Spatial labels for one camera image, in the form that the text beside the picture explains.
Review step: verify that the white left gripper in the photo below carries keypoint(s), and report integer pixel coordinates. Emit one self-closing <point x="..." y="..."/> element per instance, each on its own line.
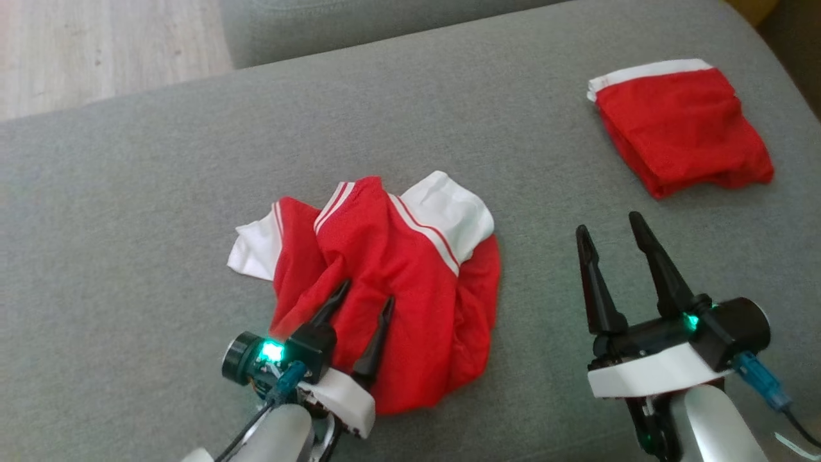
<point x="346" y="401"/>

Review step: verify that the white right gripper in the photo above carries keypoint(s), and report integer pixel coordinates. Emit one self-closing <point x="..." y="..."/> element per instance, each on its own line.
<point x="648" y="372"/>

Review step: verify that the red shirt with white sleeves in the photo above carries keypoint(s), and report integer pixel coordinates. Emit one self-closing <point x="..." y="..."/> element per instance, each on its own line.
<point x="397" y="289"/>

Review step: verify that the red shorts with white stripes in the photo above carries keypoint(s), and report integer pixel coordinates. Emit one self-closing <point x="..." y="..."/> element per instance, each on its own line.
<point x="680" y="128"/>

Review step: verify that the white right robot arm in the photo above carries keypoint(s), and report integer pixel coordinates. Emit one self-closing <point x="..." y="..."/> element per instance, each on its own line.
<point x="712" y="430"/>

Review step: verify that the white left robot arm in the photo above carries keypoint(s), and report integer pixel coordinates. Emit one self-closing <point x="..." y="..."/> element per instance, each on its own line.
<point x="282" y="436"/>

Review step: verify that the large grey sofa seat cushion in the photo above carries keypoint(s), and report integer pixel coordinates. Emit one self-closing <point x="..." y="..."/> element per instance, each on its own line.
<point x="160" y="224"/>

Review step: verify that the small grey sofa cushion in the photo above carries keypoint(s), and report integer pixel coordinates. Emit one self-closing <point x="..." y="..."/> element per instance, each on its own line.
<point x="359" y="25"/>

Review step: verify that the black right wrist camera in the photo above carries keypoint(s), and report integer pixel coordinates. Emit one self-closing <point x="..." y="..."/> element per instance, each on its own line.
<point x="737" y="327"/>

